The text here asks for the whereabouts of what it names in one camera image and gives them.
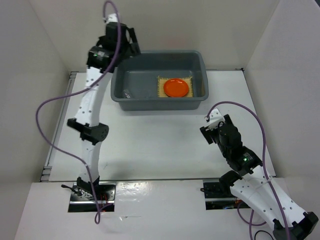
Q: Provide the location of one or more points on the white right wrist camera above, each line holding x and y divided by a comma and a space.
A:
214, 118

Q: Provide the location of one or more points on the orange plastic bowl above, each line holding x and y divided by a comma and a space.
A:
176, 88

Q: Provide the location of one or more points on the grey plastic bin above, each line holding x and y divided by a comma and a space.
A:
139, 75

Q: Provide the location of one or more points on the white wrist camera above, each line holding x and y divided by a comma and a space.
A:
214, 118
111, 18

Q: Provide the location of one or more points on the yellow woven bamboo mat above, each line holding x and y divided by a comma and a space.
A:
162, 80

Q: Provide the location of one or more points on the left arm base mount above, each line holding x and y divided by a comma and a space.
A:
82, 202

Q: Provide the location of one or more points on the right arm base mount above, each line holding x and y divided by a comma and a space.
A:
216, 198

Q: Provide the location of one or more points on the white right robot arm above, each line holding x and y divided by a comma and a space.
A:
248, 181

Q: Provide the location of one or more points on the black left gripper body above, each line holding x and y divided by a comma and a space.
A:
127, 51

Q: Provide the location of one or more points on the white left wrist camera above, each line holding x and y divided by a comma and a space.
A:
111, 18

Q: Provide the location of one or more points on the clear plastic cup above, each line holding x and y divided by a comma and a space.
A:
127, 94

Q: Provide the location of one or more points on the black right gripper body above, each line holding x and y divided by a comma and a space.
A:
222, 145

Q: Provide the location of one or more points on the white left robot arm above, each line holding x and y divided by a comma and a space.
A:
118, 44

